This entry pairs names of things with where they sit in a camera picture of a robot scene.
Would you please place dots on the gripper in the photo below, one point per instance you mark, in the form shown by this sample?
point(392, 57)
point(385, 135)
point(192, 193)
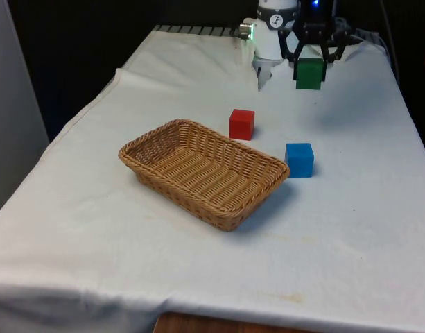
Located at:
point(318, 14)

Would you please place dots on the green cube block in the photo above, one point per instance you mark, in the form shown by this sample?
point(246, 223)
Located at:
point(310, 74)

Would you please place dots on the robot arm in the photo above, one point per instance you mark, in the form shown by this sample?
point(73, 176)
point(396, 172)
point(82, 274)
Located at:
point(267, 38)

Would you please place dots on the brown wicker basket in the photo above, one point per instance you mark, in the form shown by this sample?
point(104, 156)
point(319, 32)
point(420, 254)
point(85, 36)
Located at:
point(205, 177)

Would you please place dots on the red cube block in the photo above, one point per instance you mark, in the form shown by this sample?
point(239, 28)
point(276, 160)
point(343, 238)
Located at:
point(240, 125)

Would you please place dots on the blue cube block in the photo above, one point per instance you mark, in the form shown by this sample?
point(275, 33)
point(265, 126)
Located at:
point(299, 161)

